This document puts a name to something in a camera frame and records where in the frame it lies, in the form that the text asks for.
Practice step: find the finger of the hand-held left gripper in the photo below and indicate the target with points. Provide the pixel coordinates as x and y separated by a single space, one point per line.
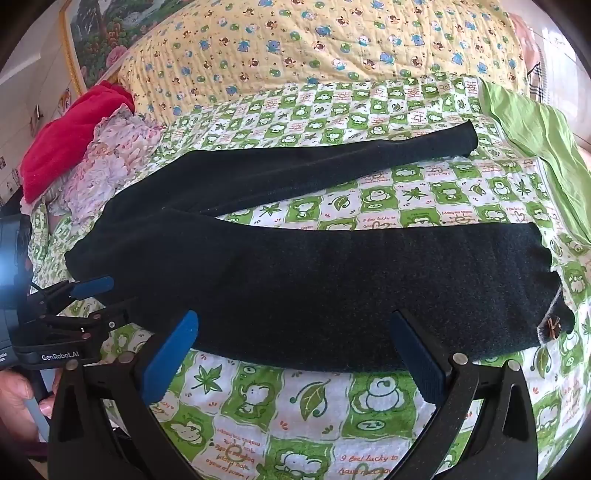
108 318
94 286

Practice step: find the framed landscape wall picture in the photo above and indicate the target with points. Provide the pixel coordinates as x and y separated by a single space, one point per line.
106 27

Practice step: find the yellow animal printed quilt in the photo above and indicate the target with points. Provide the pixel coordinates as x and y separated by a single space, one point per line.
300 41

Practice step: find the person's left hand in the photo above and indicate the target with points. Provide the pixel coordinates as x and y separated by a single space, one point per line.
16 397

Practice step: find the green frog printed bed sheet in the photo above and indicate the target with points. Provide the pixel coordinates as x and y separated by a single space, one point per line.
323 410

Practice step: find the pink floral cloth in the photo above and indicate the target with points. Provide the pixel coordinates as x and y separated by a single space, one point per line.
115 157

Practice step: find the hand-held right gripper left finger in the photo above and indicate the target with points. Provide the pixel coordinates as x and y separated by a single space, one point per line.
170 357

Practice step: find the black pants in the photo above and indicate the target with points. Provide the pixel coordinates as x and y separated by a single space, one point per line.
323 286

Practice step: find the red cloth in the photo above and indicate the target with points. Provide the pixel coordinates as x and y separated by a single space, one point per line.
60 138

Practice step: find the light green cloth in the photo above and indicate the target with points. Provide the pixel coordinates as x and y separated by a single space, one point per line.
540 124

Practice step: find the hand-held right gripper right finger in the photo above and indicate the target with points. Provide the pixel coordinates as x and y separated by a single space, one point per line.
418 357

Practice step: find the plaid cloth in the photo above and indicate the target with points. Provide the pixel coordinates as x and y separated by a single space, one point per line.
538 83

